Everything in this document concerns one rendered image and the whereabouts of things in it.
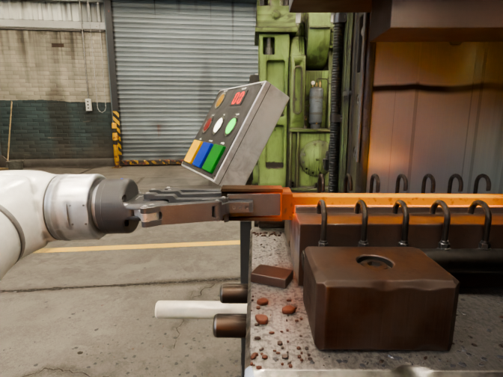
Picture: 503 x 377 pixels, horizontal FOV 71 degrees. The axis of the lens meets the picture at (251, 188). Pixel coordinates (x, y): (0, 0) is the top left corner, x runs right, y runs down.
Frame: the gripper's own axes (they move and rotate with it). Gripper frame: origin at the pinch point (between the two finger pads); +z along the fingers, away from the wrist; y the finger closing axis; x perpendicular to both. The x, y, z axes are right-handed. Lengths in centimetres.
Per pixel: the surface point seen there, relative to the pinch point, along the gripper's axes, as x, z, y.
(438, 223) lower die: -1.2, 21.2, 7.3
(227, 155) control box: 2.6, -6.4, -38.3
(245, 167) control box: -0.9, -2.2, -40.0
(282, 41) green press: 117, 44, -490
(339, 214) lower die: -0.9, 10.7, 3.6
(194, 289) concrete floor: -99, -42, -167
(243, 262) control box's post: -33, -4, -56
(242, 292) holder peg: -12.0, -1.9, 2.3
